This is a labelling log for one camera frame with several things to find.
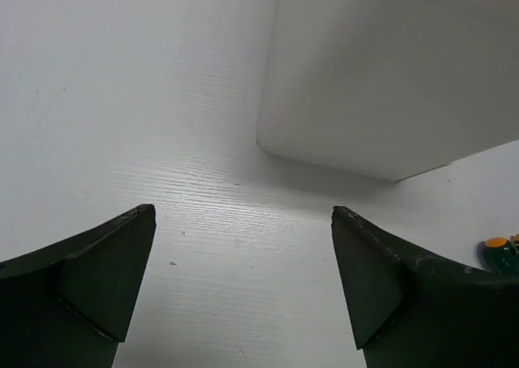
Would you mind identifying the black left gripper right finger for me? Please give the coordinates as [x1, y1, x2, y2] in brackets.
[332, 206, 518, 367]

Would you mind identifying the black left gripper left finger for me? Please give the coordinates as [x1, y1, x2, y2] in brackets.
[1, 204, 157, 367]

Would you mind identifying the green stubby screwdriver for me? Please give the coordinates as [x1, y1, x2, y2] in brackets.
[479, 235, 518, 277]

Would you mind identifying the white drawer cabinet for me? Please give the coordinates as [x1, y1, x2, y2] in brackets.
[257, 0, 518, 182]

